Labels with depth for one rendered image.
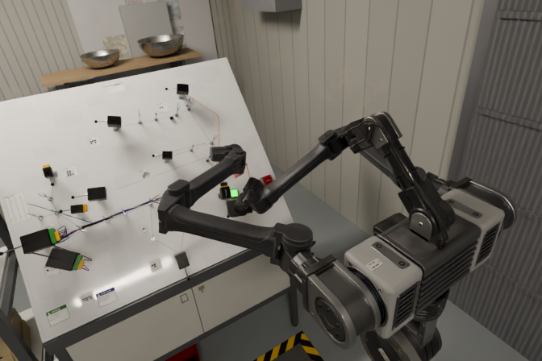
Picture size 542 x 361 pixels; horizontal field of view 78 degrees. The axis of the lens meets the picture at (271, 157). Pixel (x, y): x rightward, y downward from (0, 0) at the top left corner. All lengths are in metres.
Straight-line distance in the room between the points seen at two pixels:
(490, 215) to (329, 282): 0.42
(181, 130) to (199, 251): 0.61
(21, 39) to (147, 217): 2.48
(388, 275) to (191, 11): 3.56
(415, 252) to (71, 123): 1.52
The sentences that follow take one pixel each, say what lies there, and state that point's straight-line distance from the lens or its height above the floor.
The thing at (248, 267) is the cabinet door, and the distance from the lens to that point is 1.85.
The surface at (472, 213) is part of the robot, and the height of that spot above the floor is 1.53.
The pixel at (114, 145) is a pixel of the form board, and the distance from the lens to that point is 1.73.
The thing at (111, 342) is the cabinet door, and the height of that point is 0.66.
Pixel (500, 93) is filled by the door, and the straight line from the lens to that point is 1.95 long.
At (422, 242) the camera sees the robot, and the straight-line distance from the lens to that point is 0.80.
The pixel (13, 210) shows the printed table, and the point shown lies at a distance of 1.75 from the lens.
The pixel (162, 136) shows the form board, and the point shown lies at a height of 1.39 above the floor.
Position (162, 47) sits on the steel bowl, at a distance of 3.32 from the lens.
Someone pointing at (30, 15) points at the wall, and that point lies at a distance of 3.75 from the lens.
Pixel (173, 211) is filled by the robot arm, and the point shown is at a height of 1.52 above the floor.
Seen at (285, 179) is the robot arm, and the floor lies 1.36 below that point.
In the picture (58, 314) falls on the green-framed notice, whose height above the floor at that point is 0.93.
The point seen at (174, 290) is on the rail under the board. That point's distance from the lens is 1.68.
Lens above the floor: 2.06
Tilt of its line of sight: 29 degrees down
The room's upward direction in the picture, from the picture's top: 5 degrees counter-clockwise
